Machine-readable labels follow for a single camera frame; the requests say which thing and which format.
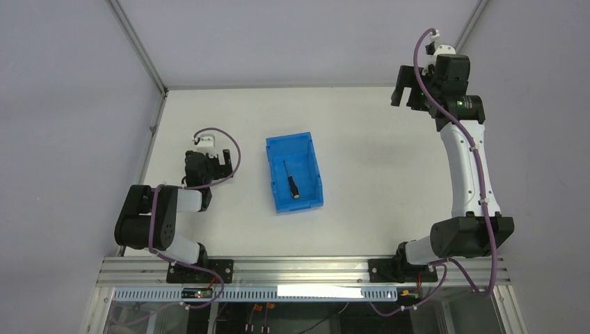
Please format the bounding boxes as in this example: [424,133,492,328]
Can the black yellow screwdriver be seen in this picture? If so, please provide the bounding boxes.
[283,161,300,199]

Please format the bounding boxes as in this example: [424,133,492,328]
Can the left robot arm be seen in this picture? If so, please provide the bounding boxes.
[114,149,233,268]

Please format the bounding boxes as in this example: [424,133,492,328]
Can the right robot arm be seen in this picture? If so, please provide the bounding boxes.
[391,54,515,267]

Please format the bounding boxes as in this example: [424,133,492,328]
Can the blue plastic bin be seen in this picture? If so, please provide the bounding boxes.
[266,132,324,214]

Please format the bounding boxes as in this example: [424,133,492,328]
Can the small green circuit board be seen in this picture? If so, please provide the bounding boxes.
[181,288,214,300]

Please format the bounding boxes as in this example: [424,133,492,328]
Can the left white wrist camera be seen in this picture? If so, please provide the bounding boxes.
[193,134,216,155]

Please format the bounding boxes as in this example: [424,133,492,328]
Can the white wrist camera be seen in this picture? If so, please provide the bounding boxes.
[425,32,456,60]
[193,134,216,155]

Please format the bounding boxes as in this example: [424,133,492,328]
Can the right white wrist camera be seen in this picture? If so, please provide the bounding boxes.
[425,32,456,60]

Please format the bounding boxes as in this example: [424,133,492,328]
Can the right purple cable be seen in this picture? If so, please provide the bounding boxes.
[368,28,499,317]

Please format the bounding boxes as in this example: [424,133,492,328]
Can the purple cable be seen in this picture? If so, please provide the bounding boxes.
[368,28,499,317]
[147,127,242,324]

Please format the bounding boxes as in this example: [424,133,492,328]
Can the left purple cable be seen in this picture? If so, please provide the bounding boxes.
[147,127,242,324]

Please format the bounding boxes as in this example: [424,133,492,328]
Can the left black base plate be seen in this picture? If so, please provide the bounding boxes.
[166,258,234,284]

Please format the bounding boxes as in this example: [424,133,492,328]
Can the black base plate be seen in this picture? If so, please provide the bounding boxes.
[166,258,234,284]
[367,257,438,283]

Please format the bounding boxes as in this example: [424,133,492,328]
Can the aluminium frame rail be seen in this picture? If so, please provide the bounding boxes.
[96,255,512,287]

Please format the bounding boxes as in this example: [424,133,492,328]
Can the slotted grey cable duct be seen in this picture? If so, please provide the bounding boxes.
[113,285,398,303]

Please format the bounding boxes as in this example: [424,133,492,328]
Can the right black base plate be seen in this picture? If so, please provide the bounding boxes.
[367,257,438,283]

